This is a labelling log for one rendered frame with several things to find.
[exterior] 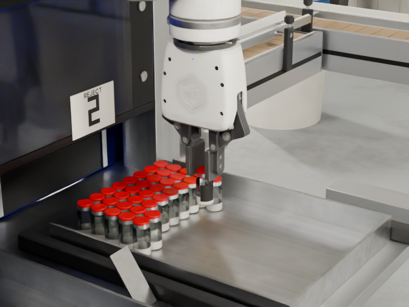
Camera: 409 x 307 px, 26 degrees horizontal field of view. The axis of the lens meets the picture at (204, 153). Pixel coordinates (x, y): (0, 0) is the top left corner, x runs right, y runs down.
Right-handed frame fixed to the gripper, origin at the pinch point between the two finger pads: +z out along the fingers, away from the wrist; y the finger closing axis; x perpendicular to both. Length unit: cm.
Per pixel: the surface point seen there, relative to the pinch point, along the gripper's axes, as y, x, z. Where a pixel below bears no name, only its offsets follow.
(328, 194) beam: -27, 90, 45
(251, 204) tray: 0.2, 10.9, 10.3
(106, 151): -24.7, 9.7, 7.7
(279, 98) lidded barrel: -131, 249, 84
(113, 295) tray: 3.8, -22.5, 7.0
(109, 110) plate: -17.0, 2.0, -2.6
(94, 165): -25.0, 7.1, 9.1
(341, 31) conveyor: -25, 89, 5
